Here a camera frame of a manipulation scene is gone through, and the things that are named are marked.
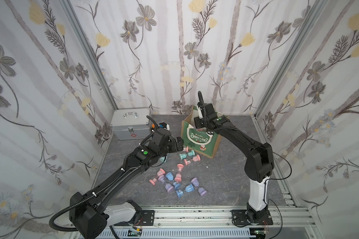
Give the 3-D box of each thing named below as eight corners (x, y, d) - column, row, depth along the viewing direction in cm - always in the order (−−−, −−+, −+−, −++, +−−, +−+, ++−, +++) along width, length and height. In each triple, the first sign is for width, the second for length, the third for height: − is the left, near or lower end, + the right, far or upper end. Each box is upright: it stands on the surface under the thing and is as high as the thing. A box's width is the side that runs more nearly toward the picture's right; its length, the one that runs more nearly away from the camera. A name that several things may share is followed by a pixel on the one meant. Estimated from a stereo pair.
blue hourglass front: (178, 198, 81) (178, 197, 79) (175, 191, 83) (175, 190, 81) (195, 190, 84) (195, 189, 82) (192, 184, 86) (192, 182, 84)
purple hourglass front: (202, 197, 82) (202, 196, 80) (190, 181, 88) (190, 179, 86) (206, 194, 84) (207, 192, 81) (195, 178, 89) (195, 176, 87)
